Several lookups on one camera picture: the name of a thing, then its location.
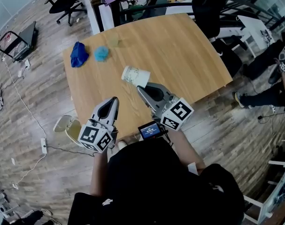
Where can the white trash bin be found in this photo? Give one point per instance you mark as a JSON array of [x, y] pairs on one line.
[[64, 124]]

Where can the person's white shoe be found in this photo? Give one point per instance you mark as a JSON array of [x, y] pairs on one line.
[[122, 145]]

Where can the white paper cup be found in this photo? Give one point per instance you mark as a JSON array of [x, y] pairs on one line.
[[136, 76]]

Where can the person's right forearm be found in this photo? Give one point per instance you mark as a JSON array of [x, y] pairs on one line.
[[187, 151]]

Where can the white paper scrap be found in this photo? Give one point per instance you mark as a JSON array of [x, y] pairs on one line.
[[13, 161]]

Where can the chest-mounted phone with screen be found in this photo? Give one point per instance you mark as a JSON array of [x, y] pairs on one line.
[[150, 130]]

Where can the blue cloth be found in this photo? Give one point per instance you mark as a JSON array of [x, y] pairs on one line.
[[78, 55]]

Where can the person's left forearm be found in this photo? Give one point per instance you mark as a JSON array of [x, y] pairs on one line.
[[98, 174]]

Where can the white desk frame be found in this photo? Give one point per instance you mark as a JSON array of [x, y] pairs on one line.
[[271, 203]]

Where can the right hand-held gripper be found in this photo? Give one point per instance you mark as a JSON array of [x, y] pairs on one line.
[[179, 112]]

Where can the white power strip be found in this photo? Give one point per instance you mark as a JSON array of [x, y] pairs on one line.
[[43, 145], [27, 63]]

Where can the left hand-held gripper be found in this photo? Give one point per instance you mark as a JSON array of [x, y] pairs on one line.
[[90, 135]]

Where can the wooden table with white legs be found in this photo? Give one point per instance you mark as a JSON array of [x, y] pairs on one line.
[[170, 55]]

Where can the light blue scrunched ball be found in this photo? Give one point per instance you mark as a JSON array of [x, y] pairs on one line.
[[102, 54]]

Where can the black platform cart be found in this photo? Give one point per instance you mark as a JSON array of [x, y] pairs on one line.
[[20, 43]]

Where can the person's black clothing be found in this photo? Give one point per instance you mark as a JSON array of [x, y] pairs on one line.
[[151, 186]]

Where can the white desk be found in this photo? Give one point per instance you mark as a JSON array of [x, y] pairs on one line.
[[255, 27]]

